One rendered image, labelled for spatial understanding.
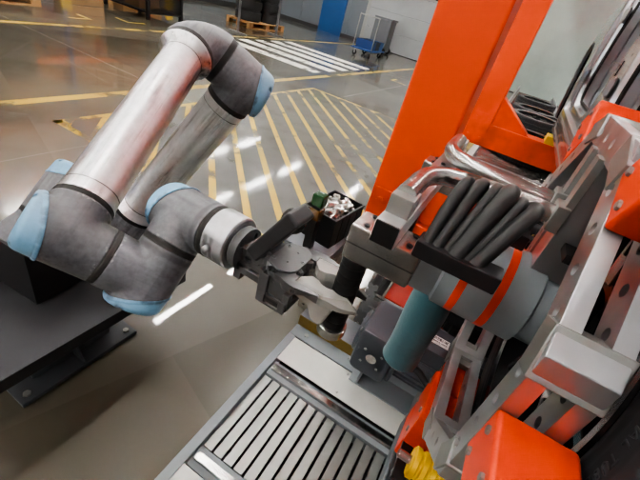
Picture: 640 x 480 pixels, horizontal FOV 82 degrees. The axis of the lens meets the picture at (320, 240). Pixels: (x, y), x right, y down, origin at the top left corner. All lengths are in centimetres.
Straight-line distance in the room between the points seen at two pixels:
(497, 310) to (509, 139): 244
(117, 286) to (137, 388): 81
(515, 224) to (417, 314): 45
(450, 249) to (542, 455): 20
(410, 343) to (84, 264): 64
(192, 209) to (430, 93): 67
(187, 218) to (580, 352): 51
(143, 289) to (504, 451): 50
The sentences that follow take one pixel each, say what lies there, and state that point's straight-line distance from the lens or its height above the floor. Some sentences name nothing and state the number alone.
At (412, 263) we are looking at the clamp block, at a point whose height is 94.
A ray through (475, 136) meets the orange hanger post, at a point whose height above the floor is 57.
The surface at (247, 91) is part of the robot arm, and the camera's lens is 97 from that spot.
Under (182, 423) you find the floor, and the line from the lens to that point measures 133.
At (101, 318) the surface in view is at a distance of 120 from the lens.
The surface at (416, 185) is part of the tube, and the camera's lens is 44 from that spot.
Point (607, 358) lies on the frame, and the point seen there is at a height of 98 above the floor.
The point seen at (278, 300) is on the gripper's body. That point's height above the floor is 78.
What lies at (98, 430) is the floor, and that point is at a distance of 135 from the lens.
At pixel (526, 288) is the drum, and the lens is 59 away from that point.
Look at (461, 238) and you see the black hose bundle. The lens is 40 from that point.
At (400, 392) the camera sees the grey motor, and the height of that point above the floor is 9.
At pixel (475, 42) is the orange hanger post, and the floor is 115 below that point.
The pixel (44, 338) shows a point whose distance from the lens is 118.
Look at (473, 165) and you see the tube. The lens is 61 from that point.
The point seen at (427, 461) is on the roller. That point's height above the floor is 54.
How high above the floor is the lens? 117
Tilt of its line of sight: 33 degrees down
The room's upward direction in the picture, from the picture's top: 16 degrees clockwise
